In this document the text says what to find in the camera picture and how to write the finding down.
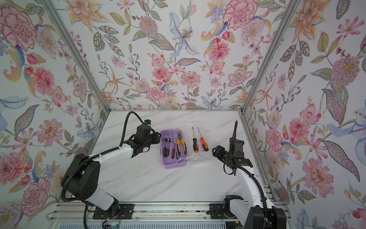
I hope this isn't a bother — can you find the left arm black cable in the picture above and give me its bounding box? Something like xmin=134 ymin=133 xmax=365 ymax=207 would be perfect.
xmin=60 ymin=111 xmax=145 ymax=229

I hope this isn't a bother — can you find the red handled ratchet wrench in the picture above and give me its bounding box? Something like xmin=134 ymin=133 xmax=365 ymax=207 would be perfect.
xmin=171 ymin=139 xmax=176 ymax=159

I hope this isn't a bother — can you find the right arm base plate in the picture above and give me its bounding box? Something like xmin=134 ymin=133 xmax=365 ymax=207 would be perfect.
xmin=206 ymin=195 xmax=244 ymax=219

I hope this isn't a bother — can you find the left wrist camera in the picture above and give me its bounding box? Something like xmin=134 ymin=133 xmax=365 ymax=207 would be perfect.
xmin=144 ymin=119 xmax=151 ymax=125

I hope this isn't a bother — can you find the purple plastic tool box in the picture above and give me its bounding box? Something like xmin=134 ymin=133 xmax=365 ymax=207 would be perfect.
xmin=160 ymin=122 xmax=212 ymax=169

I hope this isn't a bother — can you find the orange black short screwdriver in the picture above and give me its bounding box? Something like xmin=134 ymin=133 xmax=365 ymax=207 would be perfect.
xmin=197 ymin=128 xmax=209 ymax=152

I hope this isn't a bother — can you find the aluminium mounting rail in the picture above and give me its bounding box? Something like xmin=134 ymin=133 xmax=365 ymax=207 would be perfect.
xmin=46 ymin=202 xmax=237 ymax=222

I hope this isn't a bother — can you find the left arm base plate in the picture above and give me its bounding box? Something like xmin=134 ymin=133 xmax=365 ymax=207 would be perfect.
xmin=92 ymin=204 xmax=134 ymax=220

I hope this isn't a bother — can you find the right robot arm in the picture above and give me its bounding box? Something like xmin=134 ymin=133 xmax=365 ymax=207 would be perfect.
xmin=212 ymin=137 xmax=287 ymax=229

